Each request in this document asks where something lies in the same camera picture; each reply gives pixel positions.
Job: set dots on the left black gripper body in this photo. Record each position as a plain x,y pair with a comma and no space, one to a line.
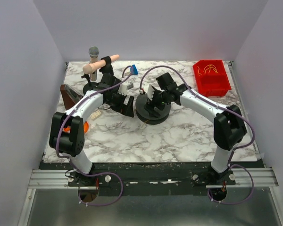
123,103

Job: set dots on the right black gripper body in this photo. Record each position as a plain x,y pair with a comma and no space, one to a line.
153,100

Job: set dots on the black cable spool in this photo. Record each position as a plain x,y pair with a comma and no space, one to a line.
142,113

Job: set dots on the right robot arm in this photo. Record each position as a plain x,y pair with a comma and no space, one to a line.
228,124

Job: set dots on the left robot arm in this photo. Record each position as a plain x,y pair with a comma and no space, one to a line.
70,144

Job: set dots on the white toy brick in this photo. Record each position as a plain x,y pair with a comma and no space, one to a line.
95,115

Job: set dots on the blue and white block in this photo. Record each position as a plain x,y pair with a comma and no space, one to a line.
133,70

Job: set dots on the pink wooden microphone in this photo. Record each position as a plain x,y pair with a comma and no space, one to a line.
92,67

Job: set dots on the brown wooden metronome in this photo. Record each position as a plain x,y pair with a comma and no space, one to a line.
70,96

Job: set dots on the red plastic bin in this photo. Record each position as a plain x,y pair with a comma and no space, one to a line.
211,78

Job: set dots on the orange curved track piece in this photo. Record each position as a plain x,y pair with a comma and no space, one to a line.
85,128

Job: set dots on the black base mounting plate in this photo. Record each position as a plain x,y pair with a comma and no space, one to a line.
152,179

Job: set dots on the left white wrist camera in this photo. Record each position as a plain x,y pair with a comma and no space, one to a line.
124,87

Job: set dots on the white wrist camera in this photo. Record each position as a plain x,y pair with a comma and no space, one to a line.
149,92
124,87

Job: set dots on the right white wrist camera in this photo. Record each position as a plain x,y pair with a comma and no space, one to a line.
149,92

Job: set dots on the aluminium frame rail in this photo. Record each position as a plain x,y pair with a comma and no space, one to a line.
56,179

